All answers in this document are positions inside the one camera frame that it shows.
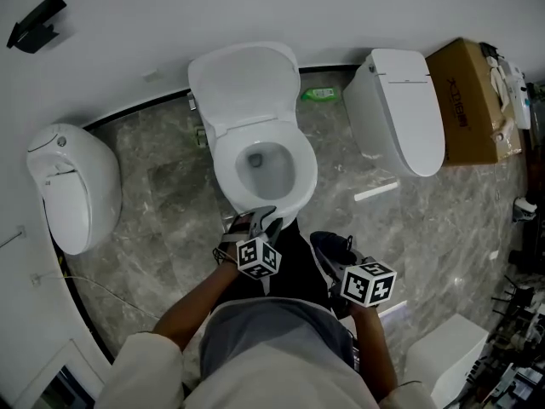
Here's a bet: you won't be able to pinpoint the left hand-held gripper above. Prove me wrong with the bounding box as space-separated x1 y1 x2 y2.
236 205 284 281

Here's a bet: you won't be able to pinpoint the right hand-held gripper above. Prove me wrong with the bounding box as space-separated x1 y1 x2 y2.
313 247 398 319

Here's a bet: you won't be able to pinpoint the person's left forearm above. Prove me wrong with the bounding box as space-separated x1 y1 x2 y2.
152 262 240 351

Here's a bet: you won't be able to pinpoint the person's right forearm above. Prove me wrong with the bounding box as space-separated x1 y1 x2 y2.
349 303 400 389

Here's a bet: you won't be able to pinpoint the white ceramic toilet bowl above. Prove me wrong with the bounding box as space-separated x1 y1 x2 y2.
221 141 310 229

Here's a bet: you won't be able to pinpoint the white toilet lid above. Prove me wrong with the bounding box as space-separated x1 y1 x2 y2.
187 41 301 139

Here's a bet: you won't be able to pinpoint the white boxy toilet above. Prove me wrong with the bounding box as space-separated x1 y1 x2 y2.
342 48 446 178

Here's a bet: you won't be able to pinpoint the white egg-shaped toilet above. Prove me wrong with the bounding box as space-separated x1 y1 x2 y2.
26 124 123 256

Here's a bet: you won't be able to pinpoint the person's black trousers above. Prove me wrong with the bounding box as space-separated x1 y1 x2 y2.
219 218 340 310

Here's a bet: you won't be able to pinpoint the person's grey shirt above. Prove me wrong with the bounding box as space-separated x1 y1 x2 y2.
198 298 355 383

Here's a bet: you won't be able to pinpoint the green plastic bottle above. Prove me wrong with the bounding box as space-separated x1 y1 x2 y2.
301 86 337 103

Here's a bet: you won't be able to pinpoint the white rectangular cabinet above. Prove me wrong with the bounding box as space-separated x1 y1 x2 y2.
404 312 490 409

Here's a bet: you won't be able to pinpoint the cluttered workbench equipment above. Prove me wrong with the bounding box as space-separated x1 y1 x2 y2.
489 176 545 409

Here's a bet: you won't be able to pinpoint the person's white jacket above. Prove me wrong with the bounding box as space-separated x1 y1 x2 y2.
95 330 439 409

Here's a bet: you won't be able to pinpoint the brown cardboard box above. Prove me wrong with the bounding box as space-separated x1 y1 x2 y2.
425 37 525 168

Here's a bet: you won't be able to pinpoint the white plastic jug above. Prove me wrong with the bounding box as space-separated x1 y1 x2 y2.
503 61 533 130

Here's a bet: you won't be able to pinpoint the black wall paper holder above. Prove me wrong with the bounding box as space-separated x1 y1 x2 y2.
6 0 68 55

